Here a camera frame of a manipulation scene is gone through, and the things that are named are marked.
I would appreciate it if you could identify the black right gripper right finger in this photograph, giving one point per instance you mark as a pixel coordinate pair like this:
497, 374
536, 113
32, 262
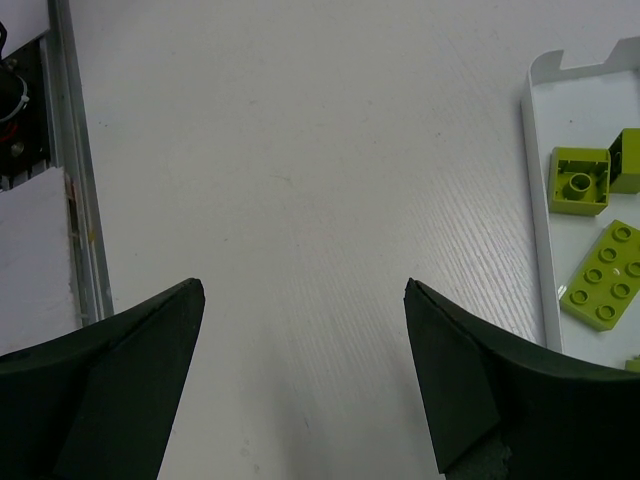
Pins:
501, 407

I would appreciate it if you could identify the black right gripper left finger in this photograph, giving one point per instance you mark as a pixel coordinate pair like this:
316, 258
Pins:
100, 402

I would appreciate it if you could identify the small green brick front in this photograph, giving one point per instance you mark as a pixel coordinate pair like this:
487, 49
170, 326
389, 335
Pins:
633, 364

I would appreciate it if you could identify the green lego plate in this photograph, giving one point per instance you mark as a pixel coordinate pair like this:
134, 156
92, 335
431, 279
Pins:
607, 281

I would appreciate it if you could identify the small green brick upturned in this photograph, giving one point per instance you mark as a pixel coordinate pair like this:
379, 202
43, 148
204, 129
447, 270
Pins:
579, 181

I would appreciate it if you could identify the green square brick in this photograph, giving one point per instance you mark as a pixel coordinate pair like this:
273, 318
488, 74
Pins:
625, 162

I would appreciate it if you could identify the white divided tray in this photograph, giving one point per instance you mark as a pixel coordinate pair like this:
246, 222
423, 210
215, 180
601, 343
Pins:
581, 133

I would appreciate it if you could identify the aluminium table rail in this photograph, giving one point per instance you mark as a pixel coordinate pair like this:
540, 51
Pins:
70, 150

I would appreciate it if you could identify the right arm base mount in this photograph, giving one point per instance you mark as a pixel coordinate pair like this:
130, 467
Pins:
25, 146

